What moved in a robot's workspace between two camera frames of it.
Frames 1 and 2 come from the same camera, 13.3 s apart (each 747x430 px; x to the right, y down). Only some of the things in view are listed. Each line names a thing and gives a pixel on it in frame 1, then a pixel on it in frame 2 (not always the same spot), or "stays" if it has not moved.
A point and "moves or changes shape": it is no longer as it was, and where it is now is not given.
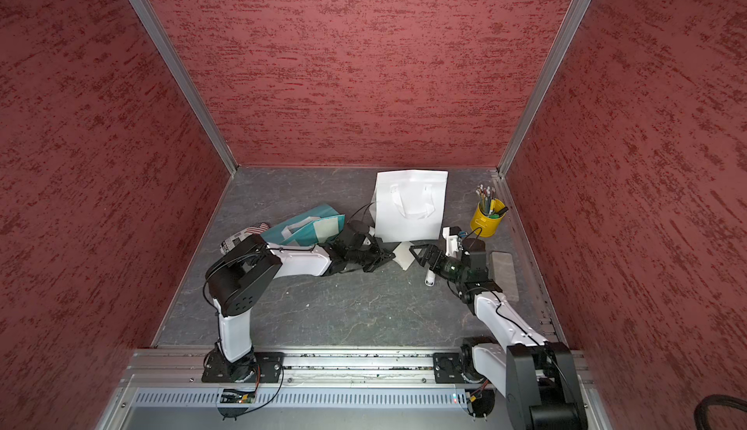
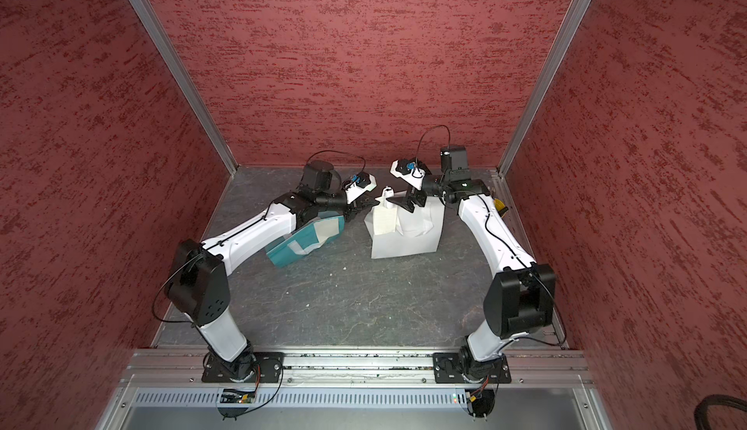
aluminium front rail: x=311 y=368 stays
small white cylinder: x=430 y=279 -> x=388 y=192
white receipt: x=403 y=256 -> x=384 y=217
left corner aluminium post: x=172 y=60 stays
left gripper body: x=366 y=255 -> x=351 y=209
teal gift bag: x=320 y=225 stays
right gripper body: x=443 y=264 -> x=417 y=195
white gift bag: x=409 y=205 moves or changes shape
